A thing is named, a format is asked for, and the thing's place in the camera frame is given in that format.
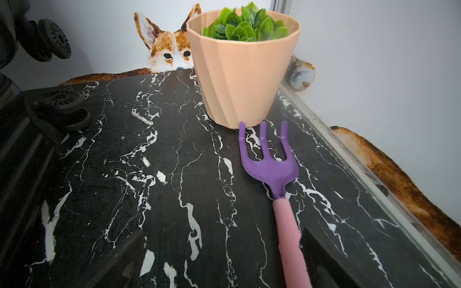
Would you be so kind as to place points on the black hard-shell suitcase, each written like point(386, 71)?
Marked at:
point(32, 126)

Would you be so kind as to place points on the purple pink garden fork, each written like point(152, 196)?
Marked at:
point(277, 175)

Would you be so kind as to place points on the peach plastic flower pot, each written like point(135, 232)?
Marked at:
point(239, 80)

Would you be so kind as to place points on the green artificial succulent plant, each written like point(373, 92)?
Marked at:
point(252, 25)

